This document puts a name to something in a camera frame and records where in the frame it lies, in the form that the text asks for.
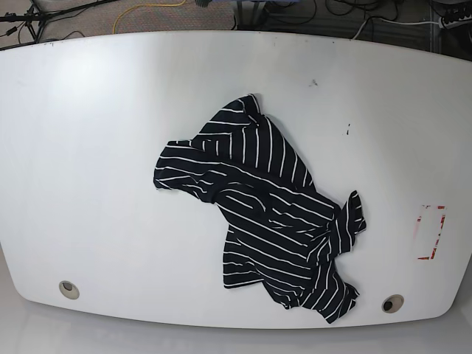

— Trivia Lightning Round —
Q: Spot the navy white striped T-shirt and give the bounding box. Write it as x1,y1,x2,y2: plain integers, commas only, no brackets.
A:
153,94,367,323

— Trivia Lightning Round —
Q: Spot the red tape rectangle marking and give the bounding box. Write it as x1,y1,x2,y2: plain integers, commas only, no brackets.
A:
413,205,447,260

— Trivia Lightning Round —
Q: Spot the black tripod stand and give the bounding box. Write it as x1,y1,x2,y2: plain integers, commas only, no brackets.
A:
1,0,116,44

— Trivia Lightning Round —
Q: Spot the white power strip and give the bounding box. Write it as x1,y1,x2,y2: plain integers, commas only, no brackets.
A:
439,5,471,30

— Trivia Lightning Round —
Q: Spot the white cable on floor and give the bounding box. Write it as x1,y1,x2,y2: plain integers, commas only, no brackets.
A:
352,17,442,41

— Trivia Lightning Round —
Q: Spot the yellow cable on floor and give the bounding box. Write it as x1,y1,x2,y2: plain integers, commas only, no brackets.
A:
112,1,185,35

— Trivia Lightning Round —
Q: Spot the right table cable grommet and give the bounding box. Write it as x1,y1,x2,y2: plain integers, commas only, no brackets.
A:
381,294,405,314

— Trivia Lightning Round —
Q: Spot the table cable grommet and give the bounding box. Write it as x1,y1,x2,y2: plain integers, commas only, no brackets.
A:
59,281,80,300
381,294,405,314

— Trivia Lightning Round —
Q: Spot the left table cable grommet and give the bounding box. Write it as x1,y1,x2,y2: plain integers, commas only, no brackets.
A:
59,281,80,300

